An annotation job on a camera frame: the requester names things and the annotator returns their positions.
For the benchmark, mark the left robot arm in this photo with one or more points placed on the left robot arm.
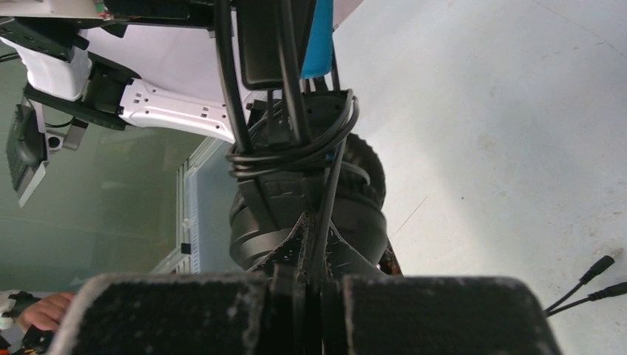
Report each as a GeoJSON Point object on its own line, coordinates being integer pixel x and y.
{"type": "Point", "coordinates": [114, 64]}

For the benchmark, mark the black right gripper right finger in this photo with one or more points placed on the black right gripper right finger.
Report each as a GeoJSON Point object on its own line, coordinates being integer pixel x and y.
{"type": "Point", "coordinates": [365, 311]}

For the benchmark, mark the blue black headphones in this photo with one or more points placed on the blue black headphones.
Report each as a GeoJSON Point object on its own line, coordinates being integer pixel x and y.
{"type": "Point", "coordinates": [295, 151]}

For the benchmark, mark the person's hand at edge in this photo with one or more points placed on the person's hand at edge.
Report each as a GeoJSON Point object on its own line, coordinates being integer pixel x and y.
{"type": "Point", "coordinates": [46, 314]}

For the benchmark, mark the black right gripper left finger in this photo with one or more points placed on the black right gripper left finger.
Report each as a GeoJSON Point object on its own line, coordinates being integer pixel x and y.
{"type": "Point", "coordinates": [259, 311]}

